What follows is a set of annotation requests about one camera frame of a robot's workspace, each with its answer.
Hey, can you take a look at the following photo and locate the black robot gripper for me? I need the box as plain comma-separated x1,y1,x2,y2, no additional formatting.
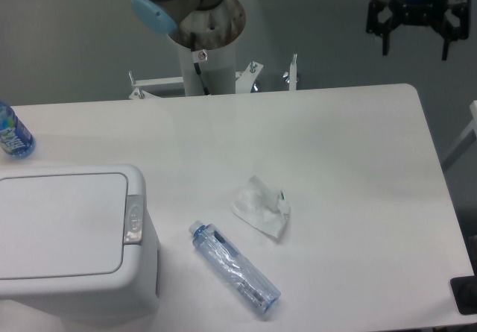
365,0,471,60

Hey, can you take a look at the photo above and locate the silver robot arm base joint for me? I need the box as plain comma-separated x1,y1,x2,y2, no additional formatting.
131,0,246,51

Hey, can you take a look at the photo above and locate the silver trash can push button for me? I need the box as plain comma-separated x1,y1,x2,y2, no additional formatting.
123,195,145,245

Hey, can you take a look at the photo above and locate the white trash can lid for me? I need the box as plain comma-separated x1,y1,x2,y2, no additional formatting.
1,174,127,279

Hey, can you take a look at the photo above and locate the white trash can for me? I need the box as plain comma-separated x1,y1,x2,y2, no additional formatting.
1,164,160,320

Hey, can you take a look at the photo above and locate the crumpled white plastic wrapper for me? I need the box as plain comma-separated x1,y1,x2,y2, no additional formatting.
230,175,291,239

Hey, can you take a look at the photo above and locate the black clamp at table edge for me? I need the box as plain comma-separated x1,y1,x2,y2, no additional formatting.
450,275,476,316

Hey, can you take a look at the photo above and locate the empty clear plastic bottle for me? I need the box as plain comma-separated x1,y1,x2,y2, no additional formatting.
189,221,281,316

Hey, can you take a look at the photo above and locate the blue labelled water bottle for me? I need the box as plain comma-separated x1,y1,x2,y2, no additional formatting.
1,101,36,159

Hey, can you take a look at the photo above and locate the white frame at right edge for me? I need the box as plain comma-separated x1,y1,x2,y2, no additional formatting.
440,101,476,172

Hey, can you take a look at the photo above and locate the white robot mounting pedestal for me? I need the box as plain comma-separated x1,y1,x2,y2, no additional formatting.
127,43,301,101

